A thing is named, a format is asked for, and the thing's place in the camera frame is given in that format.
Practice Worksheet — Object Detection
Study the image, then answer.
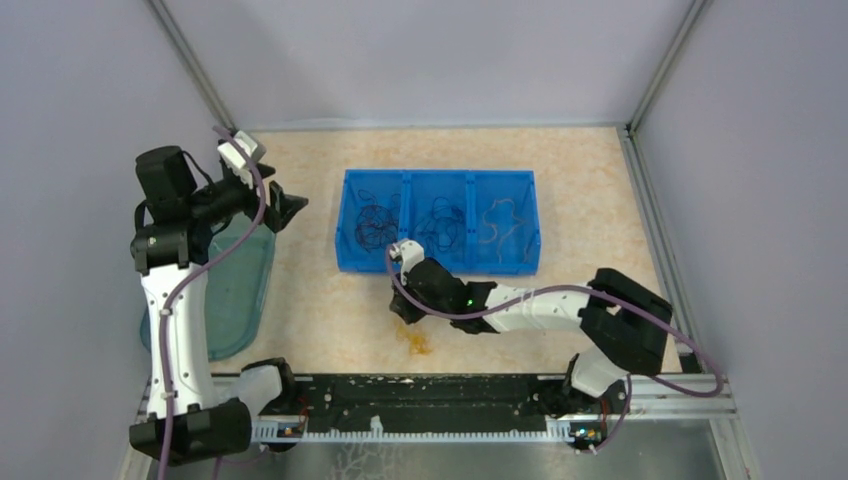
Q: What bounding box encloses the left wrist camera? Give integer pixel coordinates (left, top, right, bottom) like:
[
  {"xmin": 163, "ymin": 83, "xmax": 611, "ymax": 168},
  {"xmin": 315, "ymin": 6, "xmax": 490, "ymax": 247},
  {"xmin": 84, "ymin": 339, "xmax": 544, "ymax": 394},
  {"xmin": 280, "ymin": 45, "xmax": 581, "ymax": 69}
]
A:
[{"xmin": 217, "ymin": 131, "xmax": 267, "ymax": 190}]

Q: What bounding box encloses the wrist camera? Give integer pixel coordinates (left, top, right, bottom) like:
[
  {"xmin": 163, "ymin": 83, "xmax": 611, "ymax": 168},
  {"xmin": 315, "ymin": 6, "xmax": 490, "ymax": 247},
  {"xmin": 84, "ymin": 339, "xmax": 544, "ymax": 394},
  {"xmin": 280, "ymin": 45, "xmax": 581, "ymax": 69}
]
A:
[
  {"xmin": 388, "ymin": 239, "xmax": 426, "ymax": 273},
  {"xmin": 217, "ymin": 131, "xmax": 267, "ymax": 190}
]

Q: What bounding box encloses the dark brown cable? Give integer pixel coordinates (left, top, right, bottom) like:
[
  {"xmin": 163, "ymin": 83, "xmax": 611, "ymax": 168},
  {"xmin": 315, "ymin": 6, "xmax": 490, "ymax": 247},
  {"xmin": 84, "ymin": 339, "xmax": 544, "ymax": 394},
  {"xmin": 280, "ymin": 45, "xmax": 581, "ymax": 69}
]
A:
[{"xmin": 352, "ymin": 188, "xmax": 404, "ymax": 256}]

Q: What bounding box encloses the dark blue cable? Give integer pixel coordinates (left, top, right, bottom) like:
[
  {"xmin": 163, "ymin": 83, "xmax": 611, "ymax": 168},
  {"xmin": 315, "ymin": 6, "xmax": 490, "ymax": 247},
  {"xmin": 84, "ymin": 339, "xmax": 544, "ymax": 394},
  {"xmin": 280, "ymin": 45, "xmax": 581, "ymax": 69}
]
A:
[{"xmin": 413, "ymin": 195, "xmax": 468, "ymax": 256}]

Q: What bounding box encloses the teal transparent plastic tray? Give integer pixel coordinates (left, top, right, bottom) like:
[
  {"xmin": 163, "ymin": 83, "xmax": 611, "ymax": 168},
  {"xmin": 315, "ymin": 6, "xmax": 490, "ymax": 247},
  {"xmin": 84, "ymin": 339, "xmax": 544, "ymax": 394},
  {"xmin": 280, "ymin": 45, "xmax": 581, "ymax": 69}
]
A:
[{"xmin": 139, "ymin": 218, "xmax": 278, "ymax": 363}]

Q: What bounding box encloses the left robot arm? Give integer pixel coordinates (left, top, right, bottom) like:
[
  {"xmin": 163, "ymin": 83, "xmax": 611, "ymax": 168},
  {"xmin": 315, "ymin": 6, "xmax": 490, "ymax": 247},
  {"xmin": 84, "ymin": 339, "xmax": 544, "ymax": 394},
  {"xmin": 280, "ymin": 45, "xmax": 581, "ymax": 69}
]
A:
[{"xmin": 129, "ymin": 140, "xmax": 307, "ymax": 470}]

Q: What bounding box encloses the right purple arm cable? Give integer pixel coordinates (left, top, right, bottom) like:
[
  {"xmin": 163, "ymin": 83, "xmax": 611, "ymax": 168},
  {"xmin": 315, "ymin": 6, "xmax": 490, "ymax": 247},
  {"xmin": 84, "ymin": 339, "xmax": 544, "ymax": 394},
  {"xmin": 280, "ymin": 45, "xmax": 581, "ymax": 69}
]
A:
[{"xmin": 385, "ymin": 248, "xmax": 727, "ymax": 456}]

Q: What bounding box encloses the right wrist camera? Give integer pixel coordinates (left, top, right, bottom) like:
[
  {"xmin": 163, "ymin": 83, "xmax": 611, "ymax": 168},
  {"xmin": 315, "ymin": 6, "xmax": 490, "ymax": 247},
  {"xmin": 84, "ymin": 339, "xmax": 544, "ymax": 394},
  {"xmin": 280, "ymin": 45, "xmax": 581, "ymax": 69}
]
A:
[{"xmin": 388, "ymin": 239, "xmax": 426, "ymax": 273}]

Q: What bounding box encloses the blue three-compartment bin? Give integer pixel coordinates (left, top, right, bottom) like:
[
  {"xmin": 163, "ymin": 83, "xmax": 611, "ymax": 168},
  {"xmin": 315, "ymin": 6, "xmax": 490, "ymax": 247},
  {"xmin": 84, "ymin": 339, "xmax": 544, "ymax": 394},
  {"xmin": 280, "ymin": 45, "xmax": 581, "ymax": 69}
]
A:
[{"xmin": 335, "ymin": 169, "xmax": 542, "ymax": 276}]

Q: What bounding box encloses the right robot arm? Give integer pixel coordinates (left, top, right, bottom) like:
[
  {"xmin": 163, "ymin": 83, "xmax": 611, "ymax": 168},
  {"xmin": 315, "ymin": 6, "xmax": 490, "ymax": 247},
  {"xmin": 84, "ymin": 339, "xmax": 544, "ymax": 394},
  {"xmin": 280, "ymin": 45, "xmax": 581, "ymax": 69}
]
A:
[{"xmin": 387, "ymin": 254, "xmax": 673, "ymax": 416}]

